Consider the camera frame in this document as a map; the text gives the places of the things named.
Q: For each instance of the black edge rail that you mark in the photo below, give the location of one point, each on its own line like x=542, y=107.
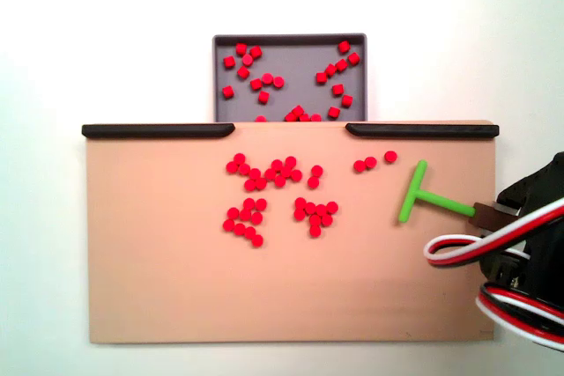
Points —
x=423, y=130
x=154, y=131

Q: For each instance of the beige flat board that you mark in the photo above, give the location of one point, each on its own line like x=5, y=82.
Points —
x=154, y=261

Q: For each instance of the grey rectangular container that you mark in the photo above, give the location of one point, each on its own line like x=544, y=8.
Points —
x=299, y=85

